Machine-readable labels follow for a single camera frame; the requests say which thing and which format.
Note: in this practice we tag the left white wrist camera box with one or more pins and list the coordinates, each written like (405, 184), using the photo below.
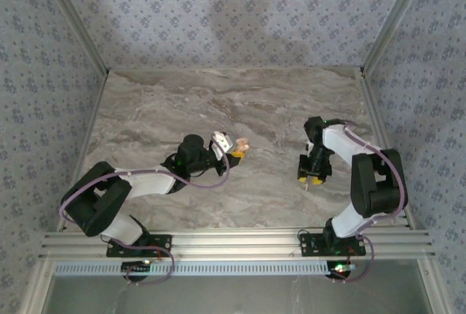
(223, 141)

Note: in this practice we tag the aluminium frame post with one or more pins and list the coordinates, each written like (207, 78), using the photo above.
(79, 22)
(394, 19)

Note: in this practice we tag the aluminium frame leg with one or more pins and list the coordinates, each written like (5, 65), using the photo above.
(38, 288)
(431, 288)

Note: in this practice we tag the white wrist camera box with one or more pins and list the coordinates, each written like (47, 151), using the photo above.
(309, 146)
(223, 141)

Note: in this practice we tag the aluminium table side rail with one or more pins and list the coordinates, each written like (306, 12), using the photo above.
(376, 110)
(92, 117)

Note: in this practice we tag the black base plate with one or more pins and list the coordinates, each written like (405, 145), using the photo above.
(120, 252)
(309, 247)

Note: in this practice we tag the long aluminium base rail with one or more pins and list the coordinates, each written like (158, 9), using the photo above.
(236, 243)

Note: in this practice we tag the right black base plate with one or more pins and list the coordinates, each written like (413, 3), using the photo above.
(309, 247)

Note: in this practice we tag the beige earbud charging case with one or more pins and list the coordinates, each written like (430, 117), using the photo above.
(243, 144)

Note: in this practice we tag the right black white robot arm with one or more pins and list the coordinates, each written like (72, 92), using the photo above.
(346, 143)

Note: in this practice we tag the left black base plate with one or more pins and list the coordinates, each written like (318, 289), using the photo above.
(120, 252)

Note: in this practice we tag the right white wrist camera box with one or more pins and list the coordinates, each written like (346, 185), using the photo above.
(309, 146)

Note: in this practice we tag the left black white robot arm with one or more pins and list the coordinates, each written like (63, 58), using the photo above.
(145, 183)

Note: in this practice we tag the black controller board with LED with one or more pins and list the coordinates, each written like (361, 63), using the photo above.
(134, 267)
(338, 269)

